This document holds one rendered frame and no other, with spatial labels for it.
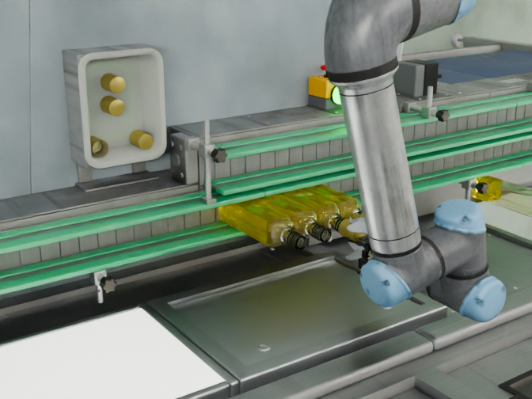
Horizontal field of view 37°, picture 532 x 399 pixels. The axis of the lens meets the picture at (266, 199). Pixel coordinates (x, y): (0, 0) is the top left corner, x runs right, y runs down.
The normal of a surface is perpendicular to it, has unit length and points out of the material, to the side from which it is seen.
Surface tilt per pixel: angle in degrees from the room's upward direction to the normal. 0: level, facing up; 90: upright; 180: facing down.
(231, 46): 0
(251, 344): 90
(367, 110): 44
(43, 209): 90
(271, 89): 0
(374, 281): 91
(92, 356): 90
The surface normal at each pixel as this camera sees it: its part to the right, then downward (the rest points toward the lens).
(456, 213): -0.18, -0.88
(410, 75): -0.83, 0.18
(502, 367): 0.00, -0.95
